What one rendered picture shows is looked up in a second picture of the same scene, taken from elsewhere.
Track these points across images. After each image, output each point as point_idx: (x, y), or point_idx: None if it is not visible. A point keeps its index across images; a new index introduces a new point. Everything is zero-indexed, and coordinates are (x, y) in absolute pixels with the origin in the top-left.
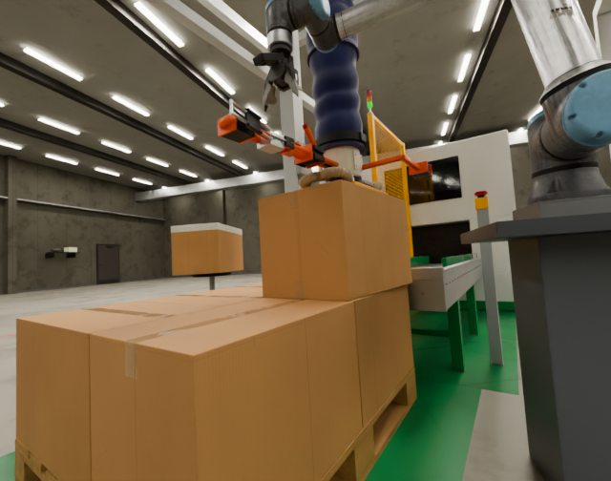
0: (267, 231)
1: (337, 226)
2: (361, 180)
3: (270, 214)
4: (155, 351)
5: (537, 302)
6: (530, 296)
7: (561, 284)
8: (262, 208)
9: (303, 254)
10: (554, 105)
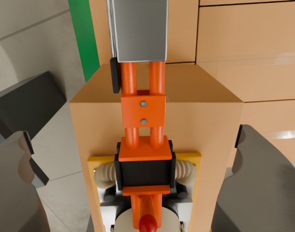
0: (205, 83)
1: (95, 81)
2: (105, 206)
3: (205, 91)
4: None
5: (3, 108)
6: (8, 118)
7: None
8: (227, 95)
9: (146, 74)
10: None
